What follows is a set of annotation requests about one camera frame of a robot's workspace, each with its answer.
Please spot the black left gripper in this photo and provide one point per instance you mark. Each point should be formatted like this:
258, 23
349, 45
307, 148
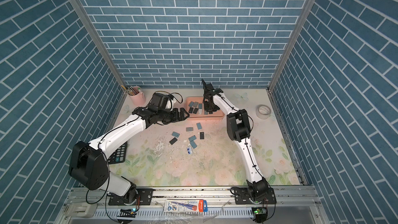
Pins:
181, 114

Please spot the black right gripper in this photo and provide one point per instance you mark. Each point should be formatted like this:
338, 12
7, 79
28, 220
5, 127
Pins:
205, 108

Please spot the pink storage tray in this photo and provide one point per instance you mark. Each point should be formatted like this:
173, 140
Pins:
218, 115

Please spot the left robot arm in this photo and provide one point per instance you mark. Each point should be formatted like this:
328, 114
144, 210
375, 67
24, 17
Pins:
89, 161

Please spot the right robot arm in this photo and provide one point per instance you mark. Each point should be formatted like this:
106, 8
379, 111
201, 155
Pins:
238, 130

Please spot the light blue upright eraser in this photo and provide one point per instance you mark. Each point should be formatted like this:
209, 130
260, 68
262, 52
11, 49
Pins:
199, 126

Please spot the teal speckled eraser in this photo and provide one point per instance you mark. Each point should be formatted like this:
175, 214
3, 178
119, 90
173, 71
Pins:
175, 134

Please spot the blue eraser with print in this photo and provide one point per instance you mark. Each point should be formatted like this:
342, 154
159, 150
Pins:
192, 138

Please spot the dark grey eraser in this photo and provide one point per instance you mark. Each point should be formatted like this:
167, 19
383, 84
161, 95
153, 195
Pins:
173, 141

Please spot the lower blue eraser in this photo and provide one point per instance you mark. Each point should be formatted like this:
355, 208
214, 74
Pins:
193, 144

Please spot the pink metal pencil bucket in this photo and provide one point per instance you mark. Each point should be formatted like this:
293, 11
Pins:
136, 95

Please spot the tape roll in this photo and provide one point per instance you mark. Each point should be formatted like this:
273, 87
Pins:
263, 112

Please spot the black calculator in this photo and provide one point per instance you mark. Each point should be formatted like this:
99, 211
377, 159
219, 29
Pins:
119, 155

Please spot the red blue pen package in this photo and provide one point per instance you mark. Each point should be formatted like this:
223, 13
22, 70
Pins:
182, 206

